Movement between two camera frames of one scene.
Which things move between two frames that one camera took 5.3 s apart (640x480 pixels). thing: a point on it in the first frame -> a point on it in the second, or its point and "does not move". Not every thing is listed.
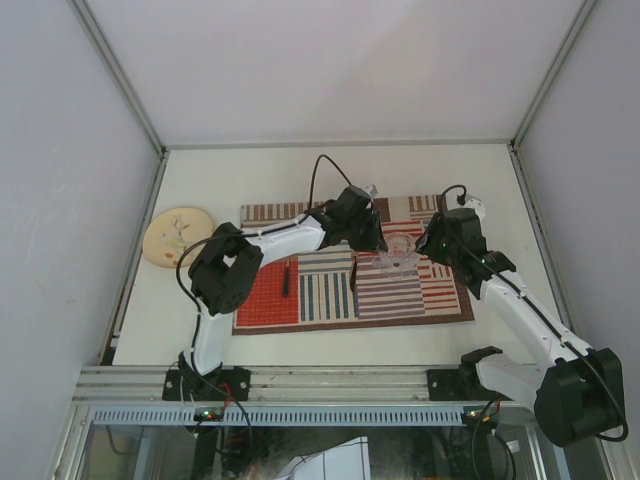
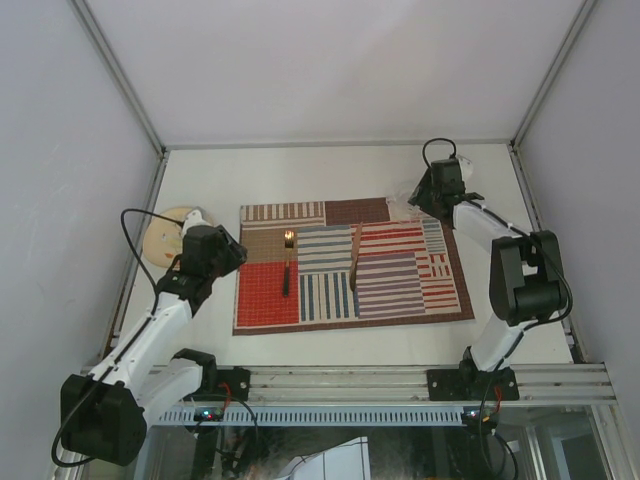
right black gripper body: [435, 243] -> [424, 194]
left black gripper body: [363, 235] -> [227, 257]
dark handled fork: [286, 283] does not move
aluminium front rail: [406, 382] does not move
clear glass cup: [400, 261] -> [401, 209]
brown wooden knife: [353, 279] does not move
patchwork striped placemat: [311, 291] does not move
